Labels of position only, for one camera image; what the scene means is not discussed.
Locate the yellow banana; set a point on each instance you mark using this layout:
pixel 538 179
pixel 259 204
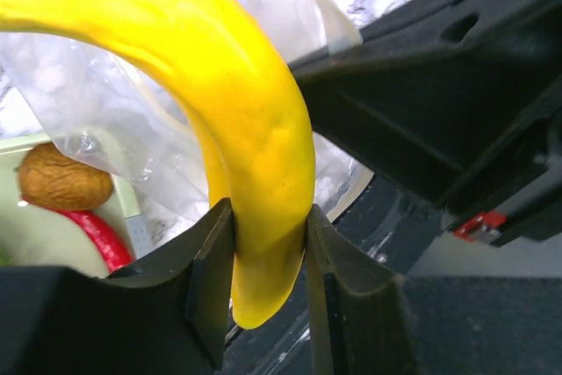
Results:
pixel 244 105

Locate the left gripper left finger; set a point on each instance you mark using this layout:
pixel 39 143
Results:
pixel 179 297

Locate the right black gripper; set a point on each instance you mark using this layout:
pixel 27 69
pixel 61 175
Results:
pixel 457 102

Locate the red chili pepper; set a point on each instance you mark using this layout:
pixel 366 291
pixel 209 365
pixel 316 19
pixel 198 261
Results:
pixel 109 245

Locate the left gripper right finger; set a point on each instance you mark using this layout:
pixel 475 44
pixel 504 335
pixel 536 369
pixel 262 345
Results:
pixel 359 323

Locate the pale green plastic basket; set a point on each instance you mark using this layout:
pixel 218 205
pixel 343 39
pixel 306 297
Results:
pixel 30 235

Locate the clear zip top bag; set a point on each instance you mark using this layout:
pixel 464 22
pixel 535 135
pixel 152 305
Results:
pixel 103 111

